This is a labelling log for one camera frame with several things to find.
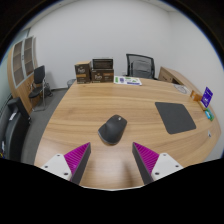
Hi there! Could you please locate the white printed paper sheet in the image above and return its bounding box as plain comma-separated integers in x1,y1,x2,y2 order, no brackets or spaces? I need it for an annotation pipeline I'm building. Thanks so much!
113,76,143,87

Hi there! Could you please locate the tall brown cardboard box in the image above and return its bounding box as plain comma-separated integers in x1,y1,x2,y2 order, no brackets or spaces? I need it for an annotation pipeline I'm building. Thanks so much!
74,60,92,85

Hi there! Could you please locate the black printed box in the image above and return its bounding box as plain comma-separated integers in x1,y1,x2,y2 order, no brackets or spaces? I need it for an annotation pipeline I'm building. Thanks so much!
91,57,114,71

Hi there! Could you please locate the small wooden card stand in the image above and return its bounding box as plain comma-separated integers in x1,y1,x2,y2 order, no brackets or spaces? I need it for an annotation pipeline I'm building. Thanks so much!
190,90,204,102

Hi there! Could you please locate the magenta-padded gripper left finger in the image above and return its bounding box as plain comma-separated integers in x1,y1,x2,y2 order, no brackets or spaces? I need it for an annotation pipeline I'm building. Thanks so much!
40,142,92,185

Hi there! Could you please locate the black leather office chair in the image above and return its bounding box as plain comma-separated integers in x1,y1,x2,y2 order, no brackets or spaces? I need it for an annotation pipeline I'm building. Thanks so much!
0,97,32,163

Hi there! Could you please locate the small green packet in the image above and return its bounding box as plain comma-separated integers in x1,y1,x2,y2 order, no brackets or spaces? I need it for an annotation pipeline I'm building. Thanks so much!
204,108,215,122

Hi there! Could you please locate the black visitor chair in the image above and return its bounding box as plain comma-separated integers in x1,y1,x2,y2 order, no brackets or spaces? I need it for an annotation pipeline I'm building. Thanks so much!
28,65,53,111

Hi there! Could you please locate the wooden side desk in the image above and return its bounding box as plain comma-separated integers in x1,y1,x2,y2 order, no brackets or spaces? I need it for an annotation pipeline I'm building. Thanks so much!
157,66,194,91

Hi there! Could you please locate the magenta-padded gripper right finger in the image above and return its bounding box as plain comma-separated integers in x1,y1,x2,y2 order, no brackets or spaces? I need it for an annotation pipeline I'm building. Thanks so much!
132,142,184,185

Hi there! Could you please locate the wide brown cardboard box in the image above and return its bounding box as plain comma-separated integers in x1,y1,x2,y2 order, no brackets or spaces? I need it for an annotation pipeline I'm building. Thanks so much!
90,68,115,84

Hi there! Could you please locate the round white disc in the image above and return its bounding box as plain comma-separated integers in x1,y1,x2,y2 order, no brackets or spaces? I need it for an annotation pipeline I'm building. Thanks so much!
173,83,191,95

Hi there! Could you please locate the dark grey computer mouse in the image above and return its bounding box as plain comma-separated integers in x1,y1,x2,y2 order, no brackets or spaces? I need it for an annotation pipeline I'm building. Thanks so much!
97,114,128,146

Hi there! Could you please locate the wooden shelf unit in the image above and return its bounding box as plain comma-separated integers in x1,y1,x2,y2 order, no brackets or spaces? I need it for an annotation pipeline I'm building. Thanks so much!
7,35,39,114

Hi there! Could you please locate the black mesh office chair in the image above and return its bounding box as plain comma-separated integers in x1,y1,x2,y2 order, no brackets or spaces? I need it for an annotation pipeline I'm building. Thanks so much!
125,53,158,80

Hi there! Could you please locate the dark grey mouse pad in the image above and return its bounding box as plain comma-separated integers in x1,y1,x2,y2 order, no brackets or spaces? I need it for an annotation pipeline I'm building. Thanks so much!
154,101,197,135

